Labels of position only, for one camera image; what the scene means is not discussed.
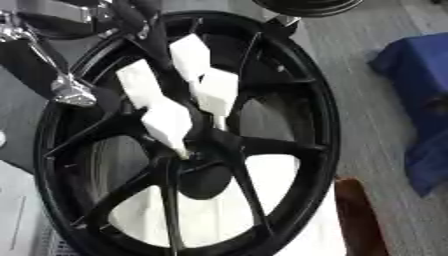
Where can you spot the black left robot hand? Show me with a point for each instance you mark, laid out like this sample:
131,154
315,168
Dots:
146,26

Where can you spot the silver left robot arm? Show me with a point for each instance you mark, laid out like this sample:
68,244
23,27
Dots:
52,7

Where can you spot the white pin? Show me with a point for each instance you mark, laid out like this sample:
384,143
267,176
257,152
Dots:
139,83
168,124
189,56
217,91

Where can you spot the black spoked wheel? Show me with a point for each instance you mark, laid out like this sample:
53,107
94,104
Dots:
294,146

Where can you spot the black round tyre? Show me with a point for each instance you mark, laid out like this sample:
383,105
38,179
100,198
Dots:
309,6

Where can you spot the blue fabric bag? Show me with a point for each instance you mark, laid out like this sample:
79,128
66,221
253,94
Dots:
417,86

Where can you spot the brown wooden chair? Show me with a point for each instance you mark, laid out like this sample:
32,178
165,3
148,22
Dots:
359,216

